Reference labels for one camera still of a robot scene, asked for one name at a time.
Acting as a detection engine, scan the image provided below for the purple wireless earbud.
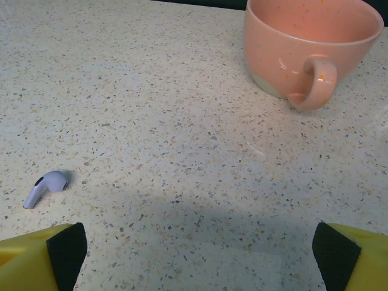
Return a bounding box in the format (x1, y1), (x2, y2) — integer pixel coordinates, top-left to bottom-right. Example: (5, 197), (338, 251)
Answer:
(22, 170), (70, 210)

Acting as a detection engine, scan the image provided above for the pink speckled ceramic mug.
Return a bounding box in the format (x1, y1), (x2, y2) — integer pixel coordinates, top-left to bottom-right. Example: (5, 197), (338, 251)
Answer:
(242, 0), (385, 112)

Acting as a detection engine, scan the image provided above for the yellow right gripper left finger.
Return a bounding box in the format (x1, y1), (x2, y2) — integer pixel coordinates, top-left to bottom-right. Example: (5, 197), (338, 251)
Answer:
(0, 222), (89, 291)

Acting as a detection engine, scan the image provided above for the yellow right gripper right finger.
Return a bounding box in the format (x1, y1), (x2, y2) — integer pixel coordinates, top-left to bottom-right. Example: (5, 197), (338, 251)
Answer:
(312, 222), (388, 291)

